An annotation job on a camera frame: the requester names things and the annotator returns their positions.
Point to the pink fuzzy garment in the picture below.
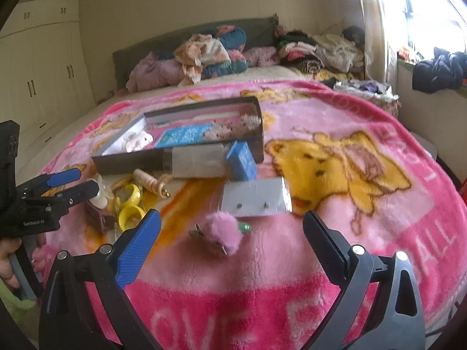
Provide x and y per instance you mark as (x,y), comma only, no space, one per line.
(261,56)

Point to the floral basket of clothes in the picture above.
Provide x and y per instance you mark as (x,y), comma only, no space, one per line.
(368,91)

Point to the person's left forearm green sleeve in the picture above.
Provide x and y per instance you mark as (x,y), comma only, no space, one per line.
(14,310)

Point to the small blue box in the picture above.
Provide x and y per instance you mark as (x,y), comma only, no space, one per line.
(240,160)

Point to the dark jacket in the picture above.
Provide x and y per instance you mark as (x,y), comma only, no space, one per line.
(437,69)

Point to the dark blue floral duvet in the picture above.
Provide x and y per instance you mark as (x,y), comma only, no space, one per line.
(233,38)

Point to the pink pillow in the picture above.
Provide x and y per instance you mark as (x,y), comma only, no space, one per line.
(153,71)

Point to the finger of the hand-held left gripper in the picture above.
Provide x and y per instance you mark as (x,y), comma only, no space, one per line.
(84,191)
(62,178)

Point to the cream curtain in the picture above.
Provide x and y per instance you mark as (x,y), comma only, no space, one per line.
(375,25)

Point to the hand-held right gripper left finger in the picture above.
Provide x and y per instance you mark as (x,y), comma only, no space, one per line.
(140,251)

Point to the grey jewelry box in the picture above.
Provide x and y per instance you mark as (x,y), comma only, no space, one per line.
(120,162)

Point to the white hair clip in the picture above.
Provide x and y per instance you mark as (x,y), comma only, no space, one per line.
(100,198)

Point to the cream wardrobe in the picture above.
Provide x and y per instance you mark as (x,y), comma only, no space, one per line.
(43,73)

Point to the grey earring card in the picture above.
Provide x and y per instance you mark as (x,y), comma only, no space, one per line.
(251,197)

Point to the yellow bangle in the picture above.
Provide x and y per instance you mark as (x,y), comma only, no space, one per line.
(137,193)
(126,216)

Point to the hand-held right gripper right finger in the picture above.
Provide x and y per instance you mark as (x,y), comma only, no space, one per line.
(323,248)

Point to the blue patterned card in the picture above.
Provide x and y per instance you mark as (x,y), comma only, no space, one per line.
(182,135)

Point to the person's left hand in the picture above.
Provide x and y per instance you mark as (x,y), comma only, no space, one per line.
(5,262)

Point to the pink bear printed blanket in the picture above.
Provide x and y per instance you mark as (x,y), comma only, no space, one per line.
(277,284)

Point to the small brown box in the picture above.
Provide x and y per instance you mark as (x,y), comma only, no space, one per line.
(98,218)

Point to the silver rectangular box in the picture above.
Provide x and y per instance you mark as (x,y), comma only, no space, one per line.
(197,160)

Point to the clear bags of beads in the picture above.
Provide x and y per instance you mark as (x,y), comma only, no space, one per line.
(248,122)

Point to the pile of clothes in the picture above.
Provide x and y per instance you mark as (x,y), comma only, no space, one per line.
(321,51)

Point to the white scrunchie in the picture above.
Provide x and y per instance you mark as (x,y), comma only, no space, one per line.
(138,140)

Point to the beige bed sheet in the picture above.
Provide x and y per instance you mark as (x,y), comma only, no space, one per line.
(255,73)

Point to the peach floral cloth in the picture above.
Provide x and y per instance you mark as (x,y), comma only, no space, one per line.
(199,53)

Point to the pink pompom hair clip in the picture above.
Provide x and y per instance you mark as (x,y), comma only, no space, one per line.
(220,237)

